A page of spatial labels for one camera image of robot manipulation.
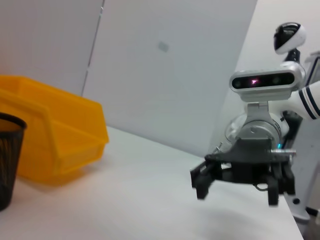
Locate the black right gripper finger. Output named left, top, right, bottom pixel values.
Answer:
left=266, top=162, right=296, bottom=207
left=189, top=161, right=223, bottom=200

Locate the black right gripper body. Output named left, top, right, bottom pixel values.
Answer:
left=204, top=138, right=297, bottom=186

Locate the black mesh pen holder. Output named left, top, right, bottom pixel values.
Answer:
left=0, top=112, right=28, bottom=212

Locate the white robot torso column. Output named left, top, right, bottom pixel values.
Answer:
left=281, top=109, right=320, bottom=226

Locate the white black robot head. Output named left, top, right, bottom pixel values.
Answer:
left=273, top=22, right=308, bottom=63

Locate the yellow plastic bin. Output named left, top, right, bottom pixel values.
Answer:
left=0, top=74, right=110, bottom=187

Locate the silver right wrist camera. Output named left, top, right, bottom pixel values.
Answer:
left=229, top=61, right=306, bottom=126

